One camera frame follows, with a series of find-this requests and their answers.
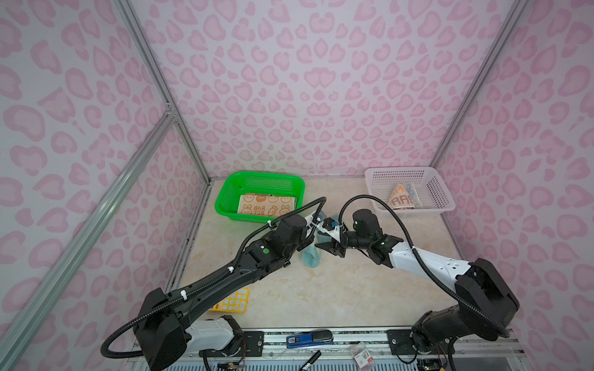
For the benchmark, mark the small plastic bag red label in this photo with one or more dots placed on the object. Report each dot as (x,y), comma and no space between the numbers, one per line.
(362,357)

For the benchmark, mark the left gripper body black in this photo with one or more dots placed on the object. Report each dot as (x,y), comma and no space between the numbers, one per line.
(304,243)

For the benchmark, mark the black pen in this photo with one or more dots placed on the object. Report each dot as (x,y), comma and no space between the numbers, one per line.
(308,364)

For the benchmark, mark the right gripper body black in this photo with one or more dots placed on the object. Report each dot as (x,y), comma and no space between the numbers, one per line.
(349,240)

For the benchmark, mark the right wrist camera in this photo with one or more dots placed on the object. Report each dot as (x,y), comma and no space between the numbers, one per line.
(365,225)

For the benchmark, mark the white plastic basket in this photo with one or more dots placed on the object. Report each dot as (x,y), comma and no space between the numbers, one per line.
(424,186)

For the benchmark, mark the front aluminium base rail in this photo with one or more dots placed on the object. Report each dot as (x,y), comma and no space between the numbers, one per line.
(389,347)

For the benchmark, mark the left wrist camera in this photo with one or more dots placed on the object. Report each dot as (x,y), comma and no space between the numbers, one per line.
(316,220)

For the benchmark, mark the white blue lettered towel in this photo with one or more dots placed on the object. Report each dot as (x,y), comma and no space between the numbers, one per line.
(404,197)

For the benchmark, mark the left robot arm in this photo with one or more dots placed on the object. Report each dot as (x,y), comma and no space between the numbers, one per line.
(170,323)

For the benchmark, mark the yellow calculator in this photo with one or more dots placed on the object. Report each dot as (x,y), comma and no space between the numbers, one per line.
(236,302)

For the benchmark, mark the blue stapler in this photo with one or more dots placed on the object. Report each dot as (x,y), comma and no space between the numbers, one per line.
(320,337)

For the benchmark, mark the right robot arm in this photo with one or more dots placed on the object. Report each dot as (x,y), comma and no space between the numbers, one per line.
(484,307)

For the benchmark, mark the green plastic basket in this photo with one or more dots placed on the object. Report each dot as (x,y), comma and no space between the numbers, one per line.
(245,182)

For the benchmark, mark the pale green towel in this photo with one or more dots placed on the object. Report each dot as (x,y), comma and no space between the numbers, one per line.
(311,256)

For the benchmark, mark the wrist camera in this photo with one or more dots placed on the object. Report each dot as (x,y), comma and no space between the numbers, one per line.
(365,225)
(316,220)

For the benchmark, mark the cream orange patterned towel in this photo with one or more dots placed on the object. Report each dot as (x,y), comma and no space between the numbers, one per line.
(266,205)

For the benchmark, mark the aluminium frame rail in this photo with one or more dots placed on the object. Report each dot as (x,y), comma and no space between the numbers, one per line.
(99,182)

